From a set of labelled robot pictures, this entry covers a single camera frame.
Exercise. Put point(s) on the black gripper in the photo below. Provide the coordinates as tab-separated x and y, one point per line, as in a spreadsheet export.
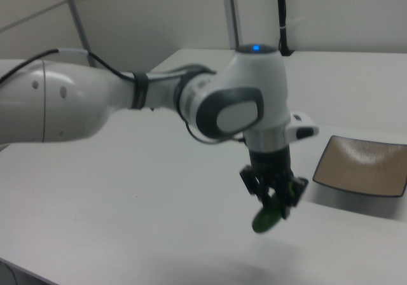
270	165

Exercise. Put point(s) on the green cucumber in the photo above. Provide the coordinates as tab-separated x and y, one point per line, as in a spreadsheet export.
264	219

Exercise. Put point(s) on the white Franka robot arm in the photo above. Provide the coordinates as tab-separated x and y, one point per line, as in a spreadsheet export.
254	72

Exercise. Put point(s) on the square brown ceramic plate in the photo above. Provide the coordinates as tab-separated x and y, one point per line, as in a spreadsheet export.
359	167

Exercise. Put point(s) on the black pole with base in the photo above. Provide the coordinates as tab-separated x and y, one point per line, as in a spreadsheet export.
282	11

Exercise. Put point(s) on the grey metal wall post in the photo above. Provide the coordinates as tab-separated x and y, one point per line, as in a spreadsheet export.
231	11
78	21

